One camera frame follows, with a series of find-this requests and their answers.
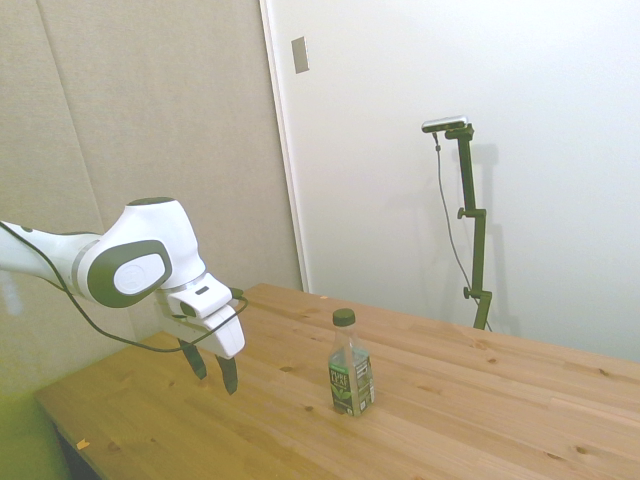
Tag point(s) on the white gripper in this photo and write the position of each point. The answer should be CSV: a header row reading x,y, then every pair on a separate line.
x,y
226,335

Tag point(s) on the black camera stand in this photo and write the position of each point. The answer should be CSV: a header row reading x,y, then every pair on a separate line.
x,y
472,220

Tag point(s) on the grey exterior camera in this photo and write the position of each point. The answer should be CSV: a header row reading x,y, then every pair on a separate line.
x,y
445,123

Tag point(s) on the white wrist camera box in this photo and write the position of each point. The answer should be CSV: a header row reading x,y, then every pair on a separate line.
x,y
199,299

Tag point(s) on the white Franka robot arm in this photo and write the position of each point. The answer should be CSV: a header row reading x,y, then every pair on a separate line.
x,y
142,240

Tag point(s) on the clear plastic tea bottle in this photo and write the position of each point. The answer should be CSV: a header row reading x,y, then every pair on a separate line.
x,y
351,367

